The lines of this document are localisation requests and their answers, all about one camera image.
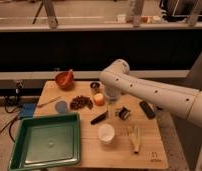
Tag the black remote control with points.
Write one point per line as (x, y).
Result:
(147, 109)

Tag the yellow corn husk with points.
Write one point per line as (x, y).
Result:
(134, 136)

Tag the pile of brown nuts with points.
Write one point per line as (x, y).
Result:
(80, 102)

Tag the wooden stick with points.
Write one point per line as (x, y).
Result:
(48, 102)

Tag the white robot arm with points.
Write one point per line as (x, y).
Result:
(183, 101)

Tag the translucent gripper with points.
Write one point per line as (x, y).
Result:
(112, 107)

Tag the small metal cup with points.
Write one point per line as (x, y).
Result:
(95, 87)

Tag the red bowl with spoon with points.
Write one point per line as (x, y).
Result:
(65, 80)

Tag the green plastic tray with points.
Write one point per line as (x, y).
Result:
(47, 141)

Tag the grey round lid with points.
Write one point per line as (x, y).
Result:
(61, 107)

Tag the blue cloth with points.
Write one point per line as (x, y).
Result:
(27, 110)

